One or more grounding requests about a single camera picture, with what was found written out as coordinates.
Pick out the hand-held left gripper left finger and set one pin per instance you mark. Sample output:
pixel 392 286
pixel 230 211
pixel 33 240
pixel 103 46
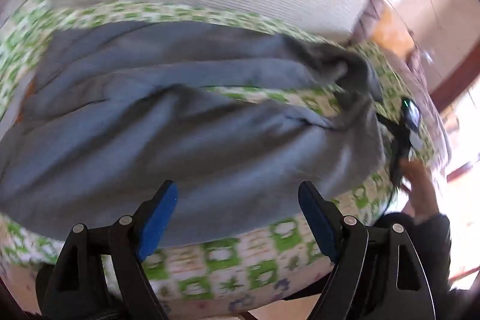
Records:
pixel 157 218

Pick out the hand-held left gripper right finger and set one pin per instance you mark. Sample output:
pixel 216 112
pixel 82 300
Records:
pixel 318 218

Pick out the grey pants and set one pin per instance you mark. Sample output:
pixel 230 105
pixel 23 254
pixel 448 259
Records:
pixel 187 140

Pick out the person's right hand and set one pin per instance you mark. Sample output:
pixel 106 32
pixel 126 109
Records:
pixel 420 185

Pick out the purple patterned pillow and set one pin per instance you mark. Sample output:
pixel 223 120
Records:
pixel 423 87
pixel 365 18

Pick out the green patterned bed sheet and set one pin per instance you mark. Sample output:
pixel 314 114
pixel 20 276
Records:
pixel 225 267

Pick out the orange pillow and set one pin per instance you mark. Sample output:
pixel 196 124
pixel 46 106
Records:
pixel 392 33

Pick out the red-brown wooden door frame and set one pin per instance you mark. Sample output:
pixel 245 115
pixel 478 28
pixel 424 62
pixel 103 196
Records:
pixel 455 78

